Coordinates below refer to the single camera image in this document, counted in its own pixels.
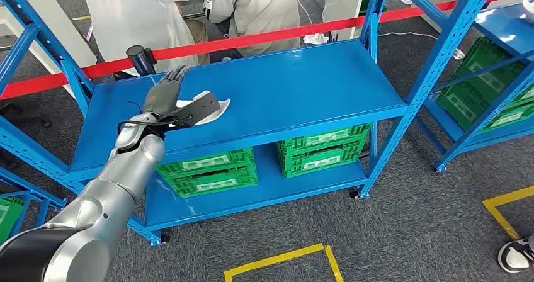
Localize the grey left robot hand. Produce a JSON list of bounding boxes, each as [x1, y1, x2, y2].
[[142, 65, 188, 118]]

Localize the blue steel shelf rack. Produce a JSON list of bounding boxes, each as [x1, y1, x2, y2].
[[0, 0, 499, 247], [0, 165, 67, 247], [419, 1, 534, 173]]

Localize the black stool base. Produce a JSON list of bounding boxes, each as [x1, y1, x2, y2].
[[112, 70, 139, 82]]

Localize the red barrier belt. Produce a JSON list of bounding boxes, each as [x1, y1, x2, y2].
[[0, 0, 534, 101]]

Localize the white board panel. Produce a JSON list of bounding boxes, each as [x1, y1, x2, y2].
[[0, 0, 98, 99]]

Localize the white power strip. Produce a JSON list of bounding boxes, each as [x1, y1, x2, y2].
[[303, 33, 331, 46]]

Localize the yellow floor tape square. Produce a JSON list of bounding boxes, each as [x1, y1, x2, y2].
[[482, 186, 534, 242]]

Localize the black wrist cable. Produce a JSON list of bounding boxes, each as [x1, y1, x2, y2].
[[116, 99, 193, 136]]

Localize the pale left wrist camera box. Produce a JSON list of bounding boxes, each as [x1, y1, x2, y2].
[[166, 90, 222, 129]]

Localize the black stanchion post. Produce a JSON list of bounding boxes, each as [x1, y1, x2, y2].
[[126, 45, 157, 77]]

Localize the white power cable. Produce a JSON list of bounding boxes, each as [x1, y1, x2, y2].
[[377, 30, 439, 40]]

